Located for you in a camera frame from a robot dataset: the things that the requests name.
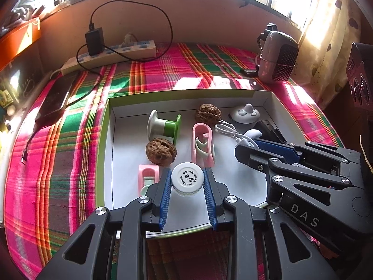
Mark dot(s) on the small beige space heater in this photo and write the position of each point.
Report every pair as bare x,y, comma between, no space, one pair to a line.
279,58

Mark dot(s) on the beige power strip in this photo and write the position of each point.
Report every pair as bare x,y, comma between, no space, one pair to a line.
140,49

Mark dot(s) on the pink green plaid blanket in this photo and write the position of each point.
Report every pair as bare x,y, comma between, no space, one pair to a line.
72,157

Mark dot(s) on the white plug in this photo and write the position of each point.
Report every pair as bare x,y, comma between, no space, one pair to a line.
129,39

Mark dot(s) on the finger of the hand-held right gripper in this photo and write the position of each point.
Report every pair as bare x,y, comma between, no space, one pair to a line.
276,150
256,159

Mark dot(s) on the green and white spool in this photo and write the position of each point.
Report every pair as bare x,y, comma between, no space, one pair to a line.
163,127

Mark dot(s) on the grey white spinning top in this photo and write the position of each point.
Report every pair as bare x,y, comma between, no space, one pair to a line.
244,115

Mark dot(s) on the white mushroom-shaped gadget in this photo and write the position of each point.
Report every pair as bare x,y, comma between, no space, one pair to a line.
253,134

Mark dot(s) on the white round jar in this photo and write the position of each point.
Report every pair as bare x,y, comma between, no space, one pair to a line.
188,178

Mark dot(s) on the small black plug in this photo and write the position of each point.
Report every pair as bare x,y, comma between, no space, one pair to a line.
248,72

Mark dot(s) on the brown walnut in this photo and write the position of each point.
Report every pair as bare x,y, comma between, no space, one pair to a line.
161,151
207,113

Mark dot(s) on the small green printed card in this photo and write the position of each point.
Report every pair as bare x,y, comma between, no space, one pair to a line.
6,98

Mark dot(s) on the black smartphone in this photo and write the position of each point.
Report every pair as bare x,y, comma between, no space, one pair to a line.
55,96

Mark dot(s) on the pink and mint clip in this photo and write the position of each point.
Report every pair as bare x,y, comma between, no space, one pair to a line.
147,178
196,131

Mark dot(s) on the cream patterned curtain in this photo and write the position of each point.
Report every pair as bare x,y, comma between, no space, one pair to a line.
326,35

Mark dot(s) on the black rectangular device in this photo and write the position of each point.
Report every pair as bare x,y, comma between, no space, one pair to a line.
269,129

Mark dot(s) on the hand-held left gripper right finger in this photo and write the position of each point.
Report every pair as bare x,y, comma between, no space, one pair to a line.
209,198

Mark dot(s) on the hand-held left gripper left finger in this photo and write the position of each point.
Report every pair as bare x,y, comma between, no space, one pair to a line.
166,195

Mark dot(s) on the orange shelf with clutter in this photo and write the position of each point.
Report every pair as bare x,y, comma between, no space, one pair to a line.
17,43

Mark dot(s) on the black charger adapter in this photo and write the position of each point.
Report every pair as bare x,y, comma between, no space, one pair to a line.
94,42

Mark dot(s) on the shallow white cardboard box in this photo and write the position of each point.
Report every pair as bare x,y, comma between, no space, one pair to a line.
131,140

